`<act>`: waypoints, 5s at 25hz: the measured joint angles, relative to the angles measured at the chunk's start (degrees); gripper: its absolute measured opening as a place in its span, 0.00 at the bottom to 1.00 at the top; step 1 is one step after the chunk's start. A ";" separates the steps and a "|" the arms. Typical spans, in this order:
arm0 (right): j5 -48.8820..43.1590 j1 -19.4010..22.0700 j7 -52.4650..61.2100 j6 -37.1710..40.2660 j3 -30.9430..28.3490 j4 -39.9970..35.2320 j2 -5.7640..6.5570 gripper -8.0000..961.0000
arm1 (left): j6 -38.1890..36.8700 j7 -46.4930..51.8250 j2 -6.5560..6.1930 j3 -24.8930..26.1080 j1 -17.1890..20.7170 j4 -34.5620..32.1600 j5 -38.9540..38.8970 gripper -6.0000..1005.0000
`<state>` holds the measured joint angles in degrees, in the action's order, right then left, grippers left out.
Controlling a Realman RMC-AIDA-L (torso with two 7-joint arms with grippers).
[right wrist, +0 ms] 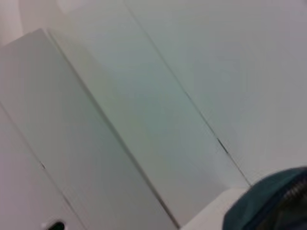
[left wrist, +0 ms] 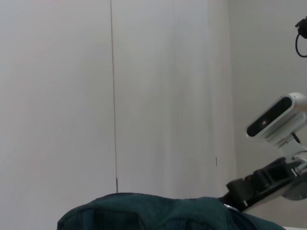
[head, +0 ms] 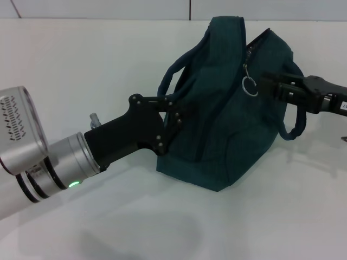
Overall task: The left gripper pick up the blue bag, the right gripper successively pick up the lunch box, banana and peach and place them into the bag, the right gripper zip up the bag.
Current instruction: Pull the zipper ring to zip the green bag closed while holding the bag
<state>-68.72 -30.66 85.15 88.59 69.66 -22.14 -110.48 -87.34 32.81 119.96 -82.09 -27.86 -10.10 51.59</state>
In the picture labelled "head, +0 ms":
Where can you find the silver left gripper connector stub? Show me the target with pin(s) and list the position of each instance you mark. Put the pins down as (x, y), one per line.
(95, 120)

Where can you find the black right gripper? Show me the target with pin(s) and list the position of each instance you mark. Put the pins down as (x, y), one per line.
(328, 94)

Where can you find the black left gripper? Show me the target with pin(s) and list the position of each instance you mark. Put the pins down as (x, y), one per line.
(127, 135)

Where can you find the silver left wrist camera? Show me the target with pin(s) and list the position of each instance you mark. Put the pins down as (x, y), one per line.
(21, 130)

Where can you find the teal insulated lunch bag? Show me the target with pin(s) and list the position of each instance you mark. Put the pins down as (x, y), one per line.
(225, 122)

